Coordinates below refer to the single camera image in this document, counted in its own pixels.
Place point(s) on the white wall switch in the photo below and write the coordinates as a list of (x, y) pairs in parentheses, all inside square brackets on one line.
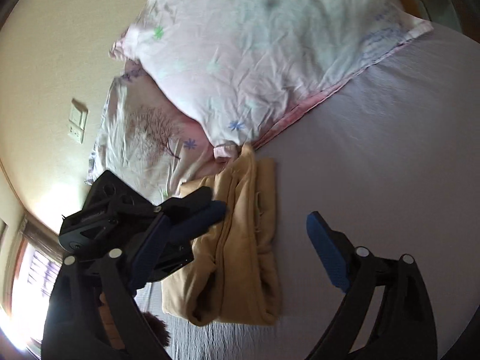
[(77, 121)]

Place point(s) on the tan beige garment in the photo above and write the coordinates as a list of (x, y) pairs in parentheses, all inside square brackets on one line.
[(233, 277)]

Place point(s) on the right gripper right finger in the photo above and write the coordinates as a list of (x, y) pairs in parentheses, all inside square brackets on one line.
[(404, 327)]

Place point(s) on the wooden framed window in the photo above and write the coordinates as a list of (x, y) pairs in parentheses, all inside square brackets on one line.
[(30, 262)]

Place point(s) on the lavender bed sheet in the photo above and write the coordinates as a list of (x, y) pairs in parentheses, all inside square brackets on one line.
[(392, 161)]

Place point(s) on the pink floral lower pillow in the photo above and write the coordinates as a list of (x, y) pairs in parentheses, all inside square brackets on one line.
[(159, 132)]

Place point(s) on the white floral top pillow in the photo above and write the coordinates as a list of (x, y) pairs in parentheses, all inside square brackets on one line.
[(322, 43)]

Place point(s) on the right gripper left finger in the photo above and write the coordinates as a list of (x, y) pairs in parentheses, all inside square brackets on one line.
[(74, 329)]

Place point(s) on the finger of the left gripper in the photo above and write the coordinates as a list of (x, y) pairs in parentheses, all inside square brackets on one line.
[(141, 259), (172, 240)]

